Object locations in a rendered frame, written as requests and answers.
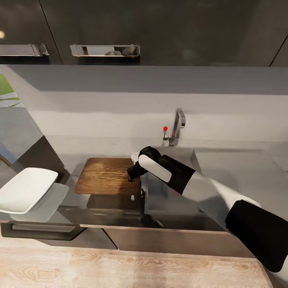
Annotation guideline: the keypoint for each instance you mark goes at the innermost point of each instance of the fixed window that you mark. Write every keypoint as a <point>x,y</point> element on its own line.
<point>18,130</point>

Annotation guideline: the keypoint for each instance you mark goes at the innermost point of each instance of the bowl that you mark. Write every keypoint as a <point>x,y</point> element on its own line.
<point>24,191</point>

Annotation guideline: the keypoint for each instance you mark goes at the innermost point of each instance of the cutting board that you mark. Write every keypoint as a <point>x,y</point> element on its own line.
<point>107,176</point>

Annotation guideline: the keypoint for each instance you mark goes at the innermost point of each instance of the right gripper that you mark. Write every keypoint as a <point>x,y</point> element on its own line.
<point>134,172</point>

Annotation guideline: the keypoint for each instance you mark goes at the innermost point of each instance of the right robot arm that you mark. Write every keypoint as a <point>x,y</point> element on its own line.
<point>263,233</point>

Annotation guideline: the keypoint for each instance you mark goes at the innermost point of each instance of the dishwasher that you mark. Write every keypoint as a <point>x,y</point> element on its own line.
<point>65,236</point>

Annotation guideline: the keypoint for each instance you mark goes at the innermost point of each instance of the drop in sink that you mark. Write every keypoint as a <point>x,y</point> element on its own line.
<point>251,172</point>

